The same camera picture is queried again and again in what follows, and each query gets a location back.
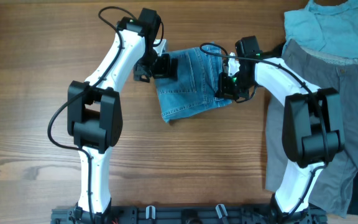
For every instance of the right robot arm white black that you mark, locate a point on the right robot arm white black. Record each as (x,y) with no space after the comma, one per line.
(312,130)

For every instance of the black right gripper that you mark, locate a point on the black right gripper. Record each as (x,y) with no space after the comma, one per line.
(224,91)

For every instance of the black mounting rail base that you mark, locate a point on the black mounting rail base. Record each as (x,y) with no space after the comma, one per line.
(256,213)

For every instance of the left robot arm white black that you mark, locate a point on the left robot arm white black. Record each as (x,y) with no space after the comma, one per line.
(94,118)

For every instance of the light blue denim jeans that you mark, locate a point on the light blue denim jeans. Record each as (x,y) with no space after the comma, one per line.
(194,89)

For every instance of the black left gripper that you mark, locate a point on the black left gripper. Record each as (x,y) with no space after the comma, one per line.
(163,71)

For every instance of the light teal shirt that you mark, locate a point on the light teal shirt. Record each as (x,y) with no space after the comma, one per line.
(327,29)

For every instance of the grey shorts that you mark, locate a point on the grey shorts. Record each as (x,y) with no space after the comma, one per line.
(333,188)

